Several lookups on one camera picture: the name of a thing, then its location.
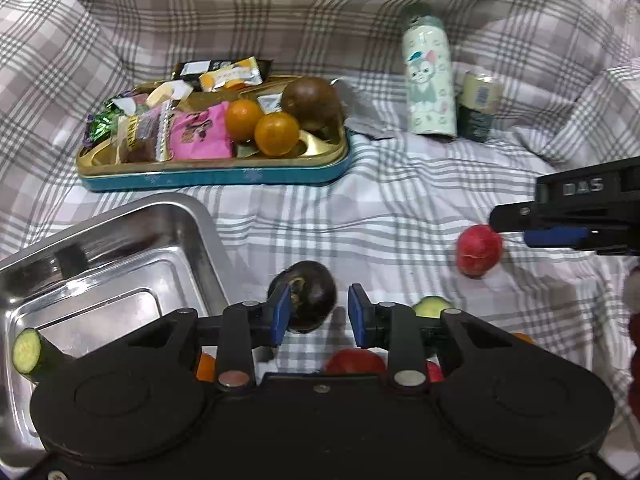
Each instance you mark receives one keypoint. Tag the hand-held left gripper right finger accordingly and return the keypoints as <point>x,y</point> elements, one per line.
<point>357,321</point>

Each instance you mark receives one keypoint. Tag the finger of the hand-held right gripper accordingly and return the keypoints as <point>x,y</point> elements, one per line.
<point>555,236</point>
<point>515,217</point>

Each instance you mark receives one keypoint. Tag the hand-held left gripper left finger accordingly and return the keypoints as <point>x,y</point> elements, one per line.
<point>282,316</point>

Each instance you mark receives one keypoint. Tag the dark purple round fruit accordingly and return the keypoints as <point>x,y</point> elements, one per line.
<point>312,295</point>

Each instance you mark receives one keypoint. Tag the red tomato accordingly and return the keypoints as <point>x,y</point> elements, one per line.
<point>355,361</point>

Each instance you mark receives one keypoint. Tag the red round fruit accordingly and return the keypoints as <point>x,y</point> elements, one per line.
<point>479,255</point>

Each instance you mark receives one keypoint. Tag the stainless steel tray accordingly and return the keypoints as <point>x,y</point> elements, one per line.
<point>125,280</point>

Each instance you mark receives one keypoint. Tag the cucumber piece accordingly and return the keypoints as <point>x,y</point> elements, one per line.
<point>431,307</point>
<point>25,357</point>

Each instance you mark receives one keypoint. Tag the orange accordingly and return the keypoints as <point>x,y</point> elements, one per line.
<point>205,366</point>
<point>244,119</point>
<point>276,133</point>
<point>522,338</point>

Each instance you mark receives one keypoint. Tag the small red fruit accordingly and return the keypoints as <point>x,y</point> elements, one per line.
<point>434,372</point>

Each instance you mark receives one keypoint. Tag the small green can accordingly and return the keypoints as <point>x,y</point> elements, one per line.
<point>477,110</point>

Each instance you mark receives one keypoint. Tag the plaid bed sheet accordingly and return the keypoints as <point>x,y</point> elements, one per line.
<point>400,200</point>

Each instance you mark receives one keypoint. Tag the dark red fruit cluster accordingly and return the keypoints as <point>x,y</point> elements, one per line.
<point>635,330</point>

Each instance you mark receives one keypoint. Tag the pale green cat-print bottle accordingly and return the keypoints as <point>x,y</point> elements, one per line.
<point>430,85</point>

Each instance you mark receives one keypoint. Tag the teal and gold tin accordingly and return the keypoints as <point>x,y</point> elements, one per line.
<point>200,177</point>

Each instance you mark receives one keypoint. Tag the pink snack packet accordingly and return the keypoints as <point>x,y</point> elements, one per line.
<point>200,135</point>

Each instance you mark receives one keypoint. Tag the small white grey packet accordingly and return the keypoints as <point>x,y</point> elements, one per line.
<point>270,102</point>

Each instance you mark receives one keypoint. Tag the brown round fruit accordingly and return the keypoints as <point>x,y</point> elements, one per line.
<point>310,100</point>

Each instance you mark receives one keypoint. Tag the clear brown cake packet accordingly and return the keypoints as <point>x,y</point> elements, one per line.
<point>145,135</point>

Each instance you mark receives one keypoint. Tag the yellow orange snack packet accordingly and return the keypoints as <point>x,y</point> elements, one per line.
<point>230,76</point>

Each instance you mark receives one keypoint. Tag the cream pastry piece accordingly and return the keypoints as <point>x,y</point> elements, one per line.
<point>167,92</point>

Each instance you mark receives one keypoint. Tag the green foil candy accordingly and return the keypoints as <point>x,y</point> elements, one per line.
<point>102,127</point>

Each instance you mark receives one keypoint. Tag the black white snack packet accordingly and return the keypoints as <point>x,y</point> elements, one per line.
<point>192,69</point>

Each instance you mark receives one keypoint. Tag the white candy wrapper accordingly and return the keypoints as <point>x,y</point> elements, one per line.
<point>122,105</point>

